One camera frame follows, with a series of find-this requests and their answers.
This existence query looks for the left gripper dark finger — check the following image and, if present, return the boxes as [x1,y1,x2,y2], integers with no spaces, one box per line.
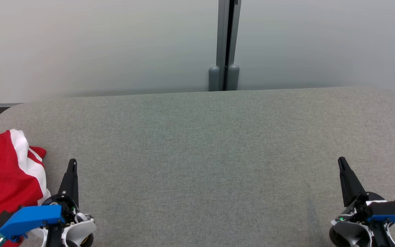
[58,158,79,207]

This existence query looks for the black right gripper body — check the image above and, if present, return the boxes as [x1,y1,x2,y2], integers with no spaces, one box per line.
[331,192,387,225]

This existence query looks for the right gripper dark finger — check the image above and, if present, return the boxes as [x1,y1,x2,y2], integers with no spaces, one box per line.
[338,157,367,207]

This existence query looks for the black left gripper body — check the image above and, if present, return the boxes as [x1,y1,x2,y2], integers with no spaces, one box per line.
[43,194,94,225]

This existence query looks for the grey partition post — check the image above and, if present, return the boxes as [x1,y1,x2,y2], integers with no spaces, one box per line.
[208,0,242,92]

